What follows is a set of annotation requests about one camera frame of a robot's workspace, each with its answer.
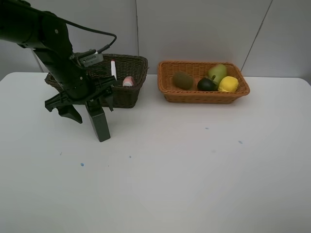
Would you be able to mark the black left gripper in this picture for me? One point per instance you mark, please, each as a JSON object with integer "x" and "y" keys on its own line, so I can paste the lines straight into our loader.
{"x": 77, "y": 86}

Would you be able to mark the dark green square bottle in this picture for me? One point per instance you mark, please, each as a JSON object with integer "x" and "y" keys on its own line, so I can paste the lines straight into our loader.
{"x": 98, "y": 119}

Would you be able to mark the white pink marker pen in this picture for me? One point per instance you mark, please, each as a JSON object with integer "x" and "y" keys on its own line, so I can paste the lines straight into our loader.
{"x": 113, "y": 69}

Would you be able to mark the pink soap bottle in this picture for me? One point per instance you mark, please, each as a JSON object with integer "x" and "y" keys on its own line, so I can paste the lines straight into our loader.
{"x": 128, "y": 81}

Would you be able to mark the brown kiwi fruit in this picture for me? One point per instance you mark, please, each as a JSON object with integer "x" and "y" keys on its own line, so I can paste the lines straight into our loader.
{"x": 182, "y": 80}

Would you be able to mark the dark mangosteen fruit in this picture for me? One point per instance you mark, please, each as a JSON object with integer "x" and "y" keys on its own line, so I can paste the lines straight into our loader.
{"x": 207, "y": 84}

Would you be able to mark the green red pear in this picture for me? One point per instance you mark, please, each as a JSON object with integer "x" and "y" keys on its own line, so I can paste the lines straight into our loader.
{"x": 217, "y": 73}

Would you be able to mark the yellow soap box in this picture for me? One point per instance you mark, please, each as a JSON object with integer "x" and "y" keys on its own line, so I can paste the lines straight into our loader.
{"x": 228, "y": 84}

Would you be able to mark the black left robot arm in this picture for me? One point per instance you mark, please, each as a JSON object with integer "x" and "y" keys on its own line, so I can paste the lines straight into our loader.
{"x": 47, "y": 35}

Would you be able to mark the dark brown wicker basket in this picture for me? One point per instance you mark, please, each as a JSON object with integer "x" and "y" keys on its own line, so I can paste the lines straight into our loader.
{"x": 126, "y": 65}

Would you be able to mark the orange wicker basket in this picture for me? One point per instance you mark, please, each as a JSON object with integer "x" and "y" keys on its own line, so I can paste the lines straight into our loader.
{"x": 197, "y": 70}

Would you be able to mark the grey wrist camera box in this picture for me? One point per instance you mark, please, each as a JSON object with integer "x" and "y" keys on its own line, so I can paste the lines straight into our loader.
{"x": 88, "y": 58}

